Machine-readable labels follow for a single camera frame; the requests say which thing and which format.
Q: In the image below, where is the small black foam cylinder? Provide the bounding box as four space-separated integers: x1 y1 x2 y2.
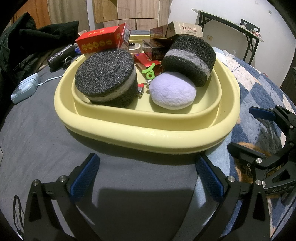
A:
161 34 216 87

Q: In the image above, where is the silver red lighter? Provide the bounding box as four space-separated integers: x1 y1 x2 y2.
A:
137 83 144 98

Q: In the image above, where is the beige cigarette box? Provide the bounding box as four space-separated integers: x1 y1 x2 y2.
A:
166 21 203 38

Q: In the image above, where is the dark brown cigarette carton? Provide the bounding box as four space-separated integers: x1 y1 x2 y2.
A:
142 38 174 61

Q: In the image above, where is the large black foam cylinder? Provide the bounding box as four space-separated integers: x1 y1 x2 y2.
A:
75 49 138 108

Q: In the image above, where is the round beige tin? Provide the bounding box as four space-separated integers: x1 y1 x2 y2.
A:
128 42 142 54

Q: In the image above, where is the red white cigarette carton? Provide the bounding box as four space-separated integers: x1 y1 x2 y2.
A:
76 23 131 54

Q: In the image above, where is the small red cigarette pack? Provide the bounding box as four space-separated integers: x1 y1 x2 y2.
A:
149 25 168 39

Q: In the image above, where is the blue white checkered blanket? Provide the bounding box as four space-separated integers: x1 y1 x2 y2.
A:
195 49 295 240

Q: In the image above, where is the black folding table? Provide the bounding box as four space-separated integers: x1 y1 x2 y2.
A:
191 8 265 65

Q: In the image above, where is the yellow plastic tray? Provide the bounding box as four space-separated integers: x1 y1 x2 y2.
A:
54 55 240 155

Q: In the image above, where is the light blue device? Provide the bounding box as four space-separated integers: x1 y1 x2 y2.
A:
11 73 41 104

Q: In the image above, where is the wooden wardrobe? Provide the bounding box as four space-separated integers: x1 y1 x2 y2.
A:
91 0 170 31

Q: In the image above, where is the black clothes pile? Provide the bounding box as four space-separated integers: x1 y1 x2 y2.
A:
1 13 79 81

